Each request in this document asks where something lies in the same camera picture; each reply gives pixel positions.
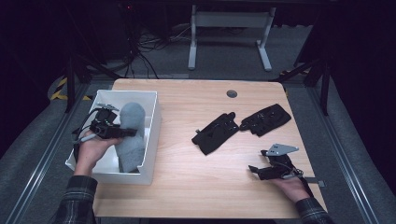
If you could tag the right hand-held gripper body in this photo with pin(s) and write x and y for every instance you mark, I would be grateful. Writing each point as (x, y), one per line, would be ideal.
(280, 161)

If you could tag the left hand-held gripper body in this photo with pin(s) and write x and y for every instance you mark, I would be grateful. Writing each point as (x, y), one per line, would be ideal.
(104, 123)

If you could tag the grey sock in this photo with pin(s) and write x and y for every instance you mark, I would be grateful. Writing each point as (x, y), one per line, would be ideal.
(132, 116)

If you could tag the white plastic box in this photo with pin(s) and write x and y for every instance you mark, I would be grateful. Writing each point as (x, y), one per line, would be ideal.
(151, 102)

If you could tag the person's right hand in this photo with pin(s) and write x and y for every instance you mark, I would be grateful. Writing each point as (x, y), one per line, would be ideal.
(291, 188)

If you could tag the person's left hand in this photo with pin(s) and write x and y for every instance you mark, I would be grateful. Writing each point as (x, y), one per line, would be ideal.
(91, 152)

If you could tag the black metal stand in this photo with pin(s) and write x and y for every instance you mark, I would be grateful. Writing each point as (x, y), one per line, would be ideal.
(71, 81)
(323, 84)

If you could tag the yellow black hazard tape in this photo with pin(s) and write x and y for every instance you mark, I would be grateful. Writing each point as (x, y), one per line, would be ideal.
(59, 90)

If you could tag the grey table grommet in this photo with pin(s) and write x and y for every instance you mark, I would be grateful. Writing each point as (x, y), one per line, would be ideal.
(232, 93)

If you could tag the metal floor rail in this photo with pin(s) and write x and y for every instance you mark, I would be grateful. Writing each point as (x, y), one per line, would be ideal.
(46, 155)
(342, 155)

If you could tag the white desk frame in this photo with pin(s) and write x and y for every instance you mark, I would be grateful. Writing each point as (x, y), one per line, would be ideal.
(230, 19)

